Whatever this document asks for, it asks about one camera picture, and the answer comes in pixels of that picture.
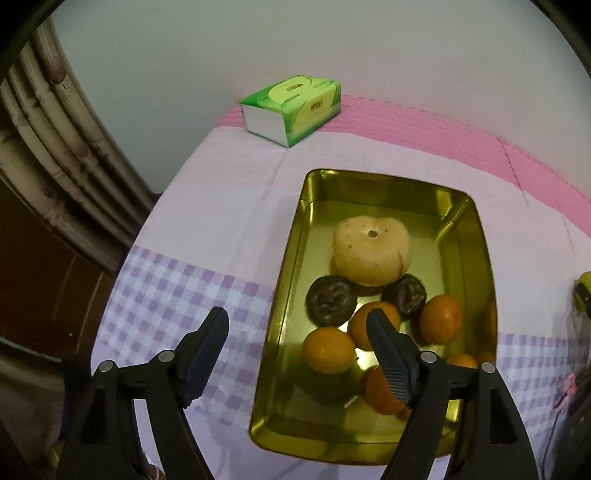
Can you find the deep orange tangerine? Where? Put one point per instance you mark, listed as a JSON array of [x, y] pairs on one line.
[[376, 392], [441, 320]]

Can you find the green tissue pack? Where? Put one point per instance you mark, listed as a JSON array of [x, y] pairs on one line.
[[295, 106]]

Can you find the green pear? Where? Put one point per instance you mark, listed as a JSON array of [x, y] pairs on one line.
[[585, 281]]

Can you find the yellow striped pepino melon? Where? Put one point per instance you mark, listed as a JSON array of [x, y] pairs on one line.
[[369, 254]]

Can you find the pink ribbon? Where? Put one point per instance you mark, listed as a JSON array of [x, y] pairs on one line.
[[567, 390]]

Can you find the dark brown dried fruit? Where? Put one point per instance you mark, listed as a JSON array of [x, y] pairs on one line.
[[408, 293], [330, 300]]

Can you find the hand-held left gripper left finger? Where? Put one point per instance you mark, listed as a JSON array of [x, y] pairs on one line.
[[207, 355]]

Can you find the pink and purple checked tablecloth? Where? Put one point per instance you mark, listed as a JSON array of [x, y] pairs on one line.
[[221, 207]]

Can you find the cream bamboo-style frame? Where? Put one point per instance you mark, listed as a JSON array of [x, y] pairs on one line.
[[55, 138]]

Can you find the brown wooden furniture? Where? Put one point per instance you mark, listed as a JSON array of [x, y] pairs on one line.
[[41, 295]]

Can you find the smooth yellow orange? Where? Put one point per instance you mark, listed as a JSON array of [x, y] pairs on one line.
[[360, 327], [461, 360], [328, 349]]

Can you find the red and gold tin box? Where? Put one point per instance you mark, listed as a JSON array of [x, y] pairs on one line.
[[369, 198]]

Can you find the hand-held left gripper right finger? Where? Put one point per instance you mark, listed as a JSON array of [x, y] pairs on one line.
[[392, 364]]

